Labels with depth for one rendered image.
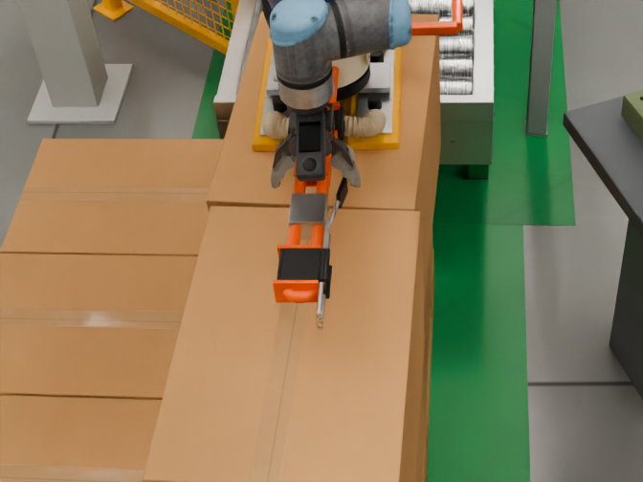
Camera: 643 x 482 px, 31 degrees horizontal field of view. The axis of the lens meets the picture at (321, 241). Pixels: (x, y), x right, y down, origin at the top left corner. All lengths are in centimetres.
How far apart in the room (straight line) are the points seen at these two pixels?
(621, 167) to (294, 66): 96
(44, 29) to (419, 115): 177
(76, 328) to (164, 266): 25
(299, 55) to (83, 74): 217
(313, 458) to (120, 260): 103
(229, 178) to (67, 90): 178
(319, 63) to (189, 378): 56
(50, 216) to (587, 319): 143
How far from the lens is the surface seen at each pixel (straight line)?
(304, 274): 189
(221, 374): 197
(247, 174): 229
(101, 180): 295
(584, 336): 321
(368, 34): 183
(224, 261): 214
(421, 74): 247
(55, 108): 406
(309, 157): 190
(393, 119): 234
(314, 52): 182
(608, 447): 301
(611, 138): 263
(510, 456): 297
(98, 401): 250
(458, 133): 299
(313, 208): 200
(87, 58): 393
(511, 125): 378
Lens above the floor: 250
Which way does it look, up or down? 47 degrees down
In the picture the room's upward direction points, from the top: 7 degrees counter-clockwise
